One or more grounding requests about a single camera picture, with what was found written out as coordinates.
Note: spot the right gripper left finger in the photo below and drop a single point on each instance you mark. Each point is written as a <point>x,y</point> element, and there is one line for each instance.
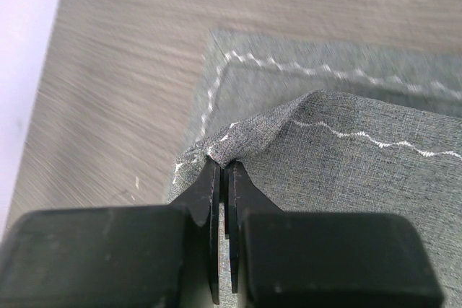
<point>132,256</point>

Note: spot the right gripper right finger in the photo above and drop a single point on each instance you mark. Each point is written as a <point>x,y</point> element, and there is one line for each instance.
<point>322,259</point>

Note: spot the grey napkin white stitching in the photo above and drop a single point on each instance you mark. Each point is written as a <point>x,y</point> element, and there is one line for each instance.
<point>337,126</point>

